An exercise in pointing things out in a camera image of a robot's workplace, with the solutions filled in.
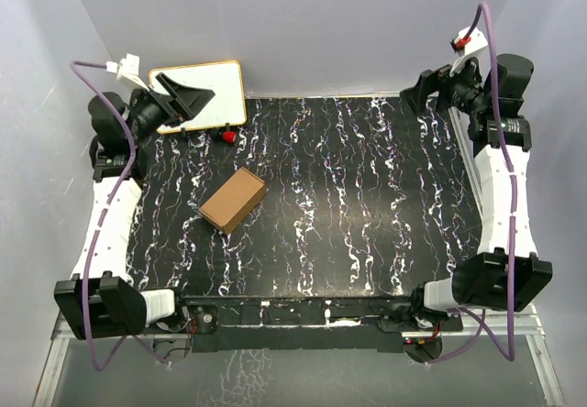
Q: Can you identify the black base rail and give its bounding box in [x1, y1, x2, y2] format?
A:
[176, 295, 463, 353]

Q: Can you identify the brown cardboard box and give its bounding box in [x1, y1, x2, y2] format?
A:
[200, 168, 266, 235]

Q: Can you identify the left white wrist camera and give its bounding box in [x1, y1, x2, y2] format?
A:
[105, 53, 150, 92]

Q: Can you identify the white board orange frame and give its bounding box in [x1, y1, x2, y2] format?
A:
[149, 60, 247, 135]

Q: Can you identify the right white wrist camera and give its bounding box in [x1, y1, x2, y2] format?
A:
[449, 28, 488, 76]

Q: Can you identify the aluminium frame rail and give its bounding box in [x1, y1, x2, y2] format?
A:
[34, 299, 568, 407]

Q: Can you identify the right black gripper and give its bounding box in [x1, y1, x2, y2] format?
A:
[401, 52, 492, 117]

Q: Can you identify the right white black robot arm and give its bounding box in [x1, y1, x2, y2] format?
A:
[400, 54, 553, 331]

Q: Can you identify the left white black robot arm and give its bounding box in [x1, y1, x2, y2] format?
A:
[54, 72, 215, 340]

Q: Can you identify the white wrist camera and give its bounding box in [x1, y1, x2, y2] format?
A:
[449, 28, 488, 76]
[105, 53, 150, 92]

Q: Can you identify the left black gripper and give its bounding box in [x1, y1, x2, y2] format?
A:
[126, 74, 214, 147]

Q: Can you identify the red black stamp toy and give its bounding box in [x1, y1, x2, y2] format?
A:
[215, 124, 238, 145]

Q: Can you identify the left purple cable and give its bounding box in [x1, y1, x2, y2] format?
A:
[71, 60, 171, 372]

